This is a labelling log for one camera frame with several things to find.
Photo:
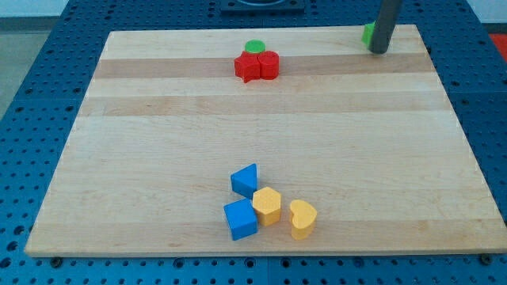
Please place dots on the red star block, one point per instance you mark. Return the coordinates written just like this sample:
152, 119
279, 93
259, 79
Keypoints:
247, 67

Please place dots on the blue triangle block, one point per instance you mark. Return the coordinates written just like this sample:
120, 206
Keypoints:
244, 181

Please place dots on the yellow hexagon block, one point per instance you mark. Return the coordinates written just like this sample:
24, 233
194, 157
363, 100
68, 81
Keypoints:
267, 206

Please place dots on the blue cube block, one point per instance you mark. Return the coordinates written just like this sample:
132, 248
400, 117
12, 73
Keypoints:
241, 219

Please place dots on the red round block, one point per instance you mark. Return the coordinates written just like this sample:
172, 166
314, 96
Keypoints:
269, 65

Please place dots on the yellow heart block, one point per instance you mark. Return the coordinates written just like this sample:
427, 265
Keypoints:
302, 219

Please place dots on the green round block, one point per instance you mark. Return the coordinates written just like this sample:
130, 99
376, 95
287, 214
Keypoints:
254, 46

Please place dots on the light wooden board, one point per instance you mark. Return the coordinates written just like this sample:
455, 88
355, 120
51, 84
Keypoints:
372, 142

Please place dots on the green block at board corner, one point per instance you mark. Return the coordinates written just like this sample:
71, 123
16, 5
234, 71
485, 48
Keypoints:
367, 34

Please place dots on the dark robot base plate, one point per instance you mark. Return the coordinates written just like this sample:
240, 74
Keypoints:
261, 6

